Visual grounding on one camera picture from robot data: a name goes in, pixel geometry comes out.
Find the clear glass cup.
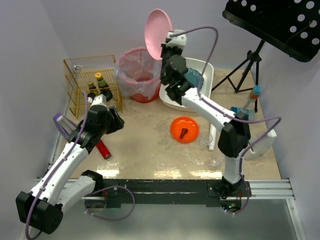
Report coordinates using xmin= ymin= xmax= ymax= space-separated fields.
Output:
xmin=199 ymin=134 xmax=213 ymax=148

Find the brown-lidded seasoning bottle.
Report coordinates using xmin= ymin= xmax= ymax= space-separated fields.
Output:
xmin=87 ymin=81 xmax=97 ymax=92

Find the clear glass bowl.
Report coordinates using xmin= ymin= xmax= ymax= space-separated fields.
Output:
xmin=209 ymin=157 xmax=225 ymax=168

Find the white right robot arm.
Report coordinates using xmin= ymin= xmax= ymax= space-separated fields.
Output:
xmin=160 ymin=30 xmax=251 ymax=185

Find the clear black-lidded shaker jar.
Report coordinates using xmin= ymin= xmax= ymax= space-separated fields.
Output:
xmin=100 ymin=88 xmax=113 ymax=102

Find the green yellow-capped sauce bottle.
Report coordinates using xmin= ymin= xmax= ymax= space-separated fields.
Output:
xmin=94 ymin=72 xmax=110 ymax=90

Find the gold wire rack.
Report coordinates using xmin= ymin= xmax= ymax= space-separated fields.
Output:
xmin=63 ymin=54 xmax=123 ymax=118

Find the white microphone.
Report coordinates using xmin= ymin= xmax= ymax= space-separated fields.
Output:
xmin=208 ymin=124 xmax=217 ymax=152

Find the red mesh waste basket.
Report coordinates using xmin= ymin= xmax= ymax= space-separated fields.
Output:
xmin=116 ymin=47 xmax=166 ymax=103

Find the orange plate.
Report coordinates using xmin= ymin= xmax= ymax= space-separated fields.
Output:
xmin=170 ymin=116 xmax=200 ymax=144

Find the white rectangular basin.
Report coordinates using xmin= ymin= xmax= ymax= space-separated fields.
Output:
xmin=159 ymin=57 xmax=214 ymax=113

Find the dark spice jar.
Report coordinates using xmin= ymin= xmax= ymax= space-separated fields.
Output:
xmin=87 ymin=92 xmax=96 ymax=100

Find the clear plastic bin liner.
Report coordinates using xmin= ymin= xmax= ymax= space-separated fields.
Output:
xmin=114 ymin=45 xmax=166 ymax=99

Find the pink plate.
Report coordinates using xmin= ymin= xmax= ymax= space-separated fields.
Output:
xmin=144 ymin=8 xmax=173 ymax=61

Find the black music stand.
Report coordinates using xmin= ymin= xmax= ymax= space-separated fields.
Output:
xmin=211 ymin=0 xmax=320 ymax=113

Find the toy block stack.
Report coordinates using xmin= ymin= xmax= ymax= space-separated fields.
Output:
xmin=230 ymin=85 xmax=261 ymax=121

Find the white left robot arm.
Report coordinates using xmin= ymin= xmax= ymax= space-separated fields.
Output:
xmin=15 ymin=93 xmax=125 ymax=234

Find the teal ornate plate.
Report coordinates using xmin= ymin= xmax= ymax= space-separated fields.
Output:
xmin=184 ymin=68 xmax=204 ymax=89

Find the red glitter microphone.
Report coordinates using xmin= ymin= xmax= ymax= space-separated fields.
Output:
xmin=96 ymin=140 xmax=112 ymax=160

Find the dark red meat piece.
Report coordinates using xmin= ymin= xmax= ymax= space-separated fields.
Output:
xmin=179 ymin=128 xmax=189 ymax=139

